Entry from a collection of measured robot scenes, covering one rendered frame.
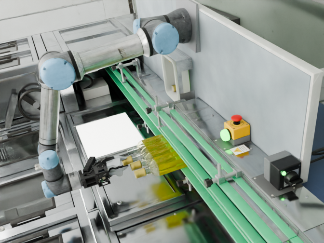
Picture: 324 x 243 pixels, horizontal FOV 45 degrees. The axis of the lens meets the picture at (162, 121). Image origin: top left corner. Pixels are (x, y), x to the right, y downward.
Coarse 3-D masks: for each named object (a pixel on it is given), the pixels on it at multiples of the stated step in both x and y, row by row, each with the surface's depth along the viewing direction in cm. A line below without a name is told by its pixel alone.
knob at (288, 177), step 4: (292, 172) 115; (296, 172) 116; (288, 176) 115; (292, 176) 114; (296, 176) 114; (284, 180) 116; (288, 180) 115; (292, 180) 115; (296, 180) 114; (300, 180) 114; (288, 184) 115; (292, 184) 113; (296, 184) 114
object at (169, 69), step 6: (162, 54) 186; (162, 60) 190; (168, 60) 190; (162, 66) 191; (168, 66) 192; (174, 66) 175; (168, 72) 193; (174, 72) 177; (168, 78) 195; (174, 78) 196; (168, 84) 196; (174, 84) 197; (168, 90) 197; (174, 96) 191
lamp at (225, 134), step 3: (225, 129) 142; (228, 129) 142; (222, 132) 142; (225, 132) 141; (228, 132) 141; (222, 135) 142; (225, 135) 141; (228, 135) 141; (222, 138) 142; (225, 138) 141; (228, 138) 141
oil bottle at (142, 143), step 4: (156, 136) 179; (160, 136) 178; (144, 140) 177; (148, 140) 177; (152, 140) 176; (156, 140) 176; (160, 140) 176; (164, 140) 176; (140, 144) 175; (144, 144) 174; (148, 144) 174; (140, 148) 174; (140, 152) 175
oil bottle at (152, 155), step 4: (164, 148) 169; (168, 148) 169; (172, 148) 168; (152, 152) 168; (156, 152) 167; (160, 152) 167; (164, 152) 166; (168, 152) 166; (172, 152) 166; (148, 156) 166; (152, 156) 165; (156, 156) 165; (160, 156) 165; (148, 160) 164; (152, 160) 164; (148, 164) 165
